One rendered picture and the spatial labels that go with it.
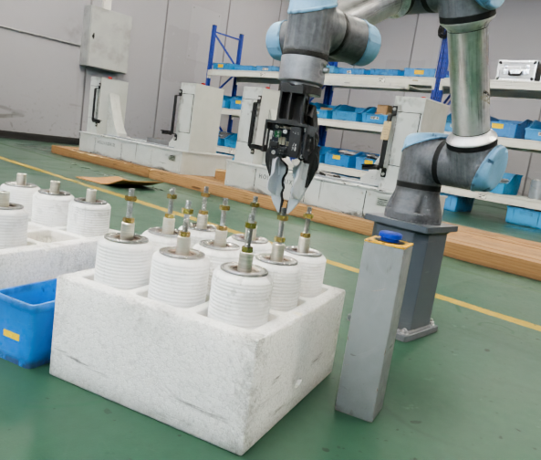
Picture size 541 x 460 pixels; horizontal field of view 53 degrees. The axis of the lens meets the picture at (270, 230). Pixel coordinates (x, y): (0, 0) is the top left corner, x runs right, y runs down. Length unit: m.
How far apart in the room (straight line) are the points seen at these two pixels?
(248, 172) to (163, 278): 3.00
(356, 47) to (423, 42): 9.62
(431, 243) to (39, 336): 0.94
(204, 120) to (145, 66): 4.10
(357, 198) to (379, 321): 2.35
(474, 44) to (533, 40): 8.55
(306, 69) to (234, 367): 0.47
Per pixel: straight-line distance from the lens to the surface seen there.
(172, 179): 4.35
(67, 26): 7.95
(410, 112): 3.23
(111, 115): 5.58
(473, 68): 1.32
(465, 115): 1.35
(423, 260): 1.45
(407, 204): 1.45
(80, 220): 1.33
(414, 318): 1.49
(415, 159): 1.46
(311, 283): 1.04
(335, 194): 3.37
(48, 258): 1.20
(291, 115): 0.89
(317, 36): 0.90
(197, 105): 4.47
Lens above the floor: 0.46
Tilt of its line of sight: 9 degrees down
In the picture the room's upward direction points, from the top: 8 degrees clockwise
